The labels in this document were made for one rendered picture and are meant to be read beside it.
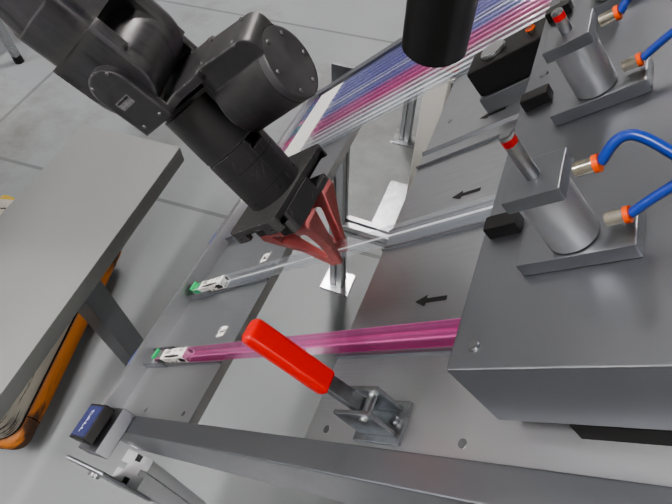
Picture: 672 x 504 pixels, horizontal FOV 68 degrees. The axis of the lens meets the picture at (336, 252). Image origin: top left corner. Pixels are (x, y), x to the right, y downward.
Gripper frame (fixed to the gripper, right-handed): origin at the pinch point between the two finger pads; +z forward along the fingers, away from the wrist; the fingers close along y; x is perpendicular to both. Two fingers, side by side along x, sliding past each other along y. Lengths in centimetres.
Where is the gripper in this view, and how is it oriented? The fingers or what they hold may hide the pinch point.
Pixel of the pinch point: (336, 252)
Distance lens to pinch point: 50.1
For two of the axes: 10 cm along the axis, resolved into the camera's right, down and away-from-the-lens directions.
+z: 6.1, 6.4, 4.6
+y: 3.7, -7.5, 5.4
